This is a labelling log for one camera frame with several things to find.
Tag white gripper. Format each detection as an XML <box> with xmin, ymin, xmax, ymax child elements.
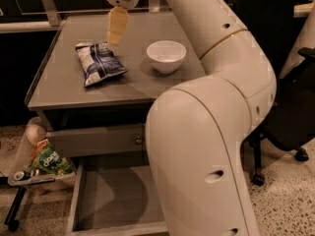
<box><xmin>107</xmin><ymin>0</ymin><xmax>139</xmax><ymax>49</ymax></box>

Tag blue chip bag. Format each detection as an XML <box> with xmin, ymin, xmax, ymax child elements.
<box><xmin>75</xmin><ymin>42</ymin><xmax>128</xmax><ymax>88</ymax></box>

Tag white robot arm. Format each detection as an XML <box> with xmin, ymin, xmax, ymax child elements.
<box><xmin>146</xmin><ymin>0</ymin><xmax>277</xmax><ymax>236</ymax></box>

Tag grey wooden drawer cabinet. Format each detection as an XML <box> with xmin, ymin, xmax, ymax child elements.
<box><xmin>25</xmin><ymin>11</ymin><xmax>208</xmax><ymax>236</ymax></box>

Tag grey upper drawer with knob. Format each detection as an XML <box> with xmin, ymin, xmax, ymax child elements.
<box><xmin>47</xmin><ymin>124</ymin><xmax>146</xmax><ymax>157</ymax></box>

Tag green snack bag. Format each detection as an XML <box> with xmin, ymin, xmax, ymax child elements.
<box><xmin>31</xmin><ymin>139</ymin><xmax>73</xmax><ymax>175</ymax></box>

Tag open grey middle drawer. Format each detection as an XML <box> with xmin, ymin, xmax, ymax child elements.
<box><xmin>67</xmin><ymin>151</ymin><xmax>169</xmax><ymax>236</ymax></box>

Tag white ceramic bowl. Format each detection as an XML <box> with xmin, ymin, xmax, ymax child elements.
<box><xmin>147</xmin><ymin>40</ymin><xmax>187</xmax><ymax>75</ymax></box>

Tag black office chair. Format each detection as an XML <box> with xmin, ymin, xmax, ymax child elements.
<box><xmin>233</xmin><ymin>0</ymin><xmax>315</xmax><ymax>186</ymax></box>

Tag clear plastic side bin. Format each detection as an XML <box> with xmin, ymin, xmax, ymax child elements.
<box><xmin>8</xmin><ymin>117</ymin><xmax>75</xmax><ymax>186</ymax></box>

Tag silver soda can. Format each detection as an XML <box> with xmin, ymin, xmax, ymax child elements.
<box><xmin>14</xmin><ymin>170</ymin><xmax>31</xmax><ymax>181</ymax></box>

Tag black stand leg with wheel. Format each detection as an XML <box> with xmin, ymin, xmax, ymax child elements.
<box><xmin>4</xmin><ymin>186</ymin><xmax>27</xmax><ymax>232</ymax></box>

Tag grey metal wall rail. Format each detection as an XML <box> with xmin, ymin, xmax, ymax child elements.
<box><xmin>0</xmin><ymin>0</ymin><xmax>168</xmax><ymax>33</ymax></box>

